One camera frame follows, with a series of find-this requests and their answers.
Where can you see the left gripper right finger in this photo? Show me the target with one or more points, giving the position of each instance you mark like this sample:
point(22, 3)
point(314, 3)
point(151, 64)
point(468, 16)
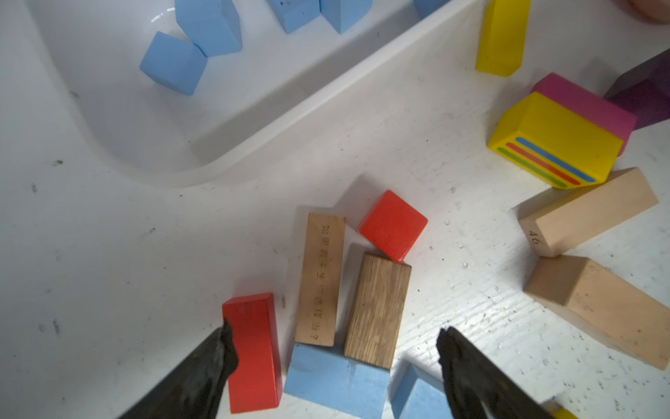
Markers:
point(475, 387)

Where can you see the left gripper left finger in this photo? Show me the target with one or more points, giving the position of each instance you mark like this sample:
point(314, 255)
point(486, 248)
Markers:
point(195, 387)

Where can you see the long blue block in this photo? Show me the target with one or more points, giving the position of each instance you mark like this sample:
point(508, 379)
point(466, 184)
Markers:
point(420, 395)
point(294, 14)

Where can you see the small blue cube cluster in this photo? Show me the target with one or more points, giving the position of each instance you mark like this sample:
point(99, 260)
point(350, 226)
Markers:
point(323, 375)

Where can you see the blue cube block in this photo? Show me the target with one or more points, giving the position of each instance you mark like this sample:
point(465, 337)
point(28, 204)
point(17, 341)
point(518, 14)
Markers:
point(427, 7)

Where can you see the blue block cluster piece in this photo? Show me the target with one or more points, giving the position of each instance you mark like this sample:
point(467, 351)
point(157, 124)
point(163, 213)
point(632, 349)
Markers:
point(343, 14)

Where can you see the long red block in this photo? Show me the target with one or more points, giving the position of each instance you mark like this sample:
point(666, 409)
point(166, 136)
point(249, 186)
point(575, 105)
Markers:
point(257, 382)

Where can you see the yellow block middle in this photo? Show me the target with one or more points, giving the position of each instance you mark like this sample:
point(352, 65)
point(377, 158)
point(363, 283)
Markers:
point(557, 411)

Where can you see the dark wooden block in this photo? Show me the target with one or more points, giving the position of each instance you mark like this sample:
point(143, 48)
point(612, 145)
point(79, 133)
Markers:
point(377, 310)

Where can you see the light wooden block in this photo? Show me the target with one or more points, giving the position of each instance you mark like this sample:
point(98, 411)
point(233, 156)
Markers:
point(317, 313)

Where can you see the beige wooden block upright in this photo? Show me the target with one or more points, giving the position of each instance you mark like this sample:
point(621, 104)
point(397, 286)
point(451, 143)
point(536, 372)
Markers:
point(604, 306)

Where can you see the small red cube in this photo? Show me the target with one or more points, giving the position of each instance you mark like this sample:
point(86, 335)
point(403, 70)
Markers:
point(393, 226)

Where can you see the beige numbered wooden block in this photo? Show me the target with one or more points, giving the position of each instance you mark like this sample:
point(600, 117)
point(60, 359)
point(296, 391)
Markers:
point(555, 228)

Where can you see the yellow striped block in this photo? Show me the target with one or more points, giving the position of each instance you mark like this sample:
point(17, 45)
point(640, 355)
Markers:
point(555, 144)

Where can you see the magenta block beside striped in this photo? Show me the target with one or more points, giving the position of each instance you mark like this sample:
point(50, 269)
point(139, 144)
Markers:
point(588, 105)

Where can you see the white plastic tray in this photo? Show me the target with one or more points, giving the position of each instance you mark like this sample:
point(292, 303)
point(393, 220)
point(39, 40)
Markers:
point(92, 51)

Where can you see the purple cube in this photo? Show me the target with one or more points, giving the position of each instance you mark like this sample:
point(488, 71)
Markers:
point(644, 91)

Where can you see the small yellow cube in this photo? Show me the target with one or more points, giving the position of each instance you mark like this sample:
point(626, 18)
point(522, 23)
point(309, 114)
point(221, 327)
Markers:
point(503, 37)

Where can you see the blue block cluster bottom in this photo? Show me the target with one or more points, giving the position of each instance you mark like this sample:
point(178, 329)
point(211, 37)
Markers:
point(212, 25)

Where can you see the pink placemat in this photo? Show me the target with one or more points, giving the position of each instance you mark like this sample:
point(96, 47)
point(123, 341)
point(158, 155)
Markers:
point(653, 11)

